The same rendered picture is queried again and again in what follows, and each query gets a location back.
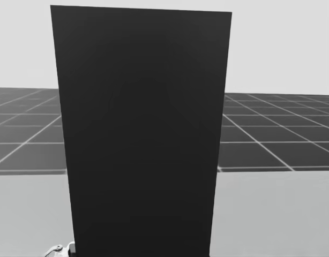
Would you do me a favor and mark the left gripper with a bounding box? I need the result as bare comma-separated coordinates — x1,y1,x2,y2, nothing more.
66,241,77,257

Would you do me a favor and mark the black screen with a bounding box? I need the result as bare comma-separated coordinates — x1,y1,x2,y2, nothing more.
50,4,233,257

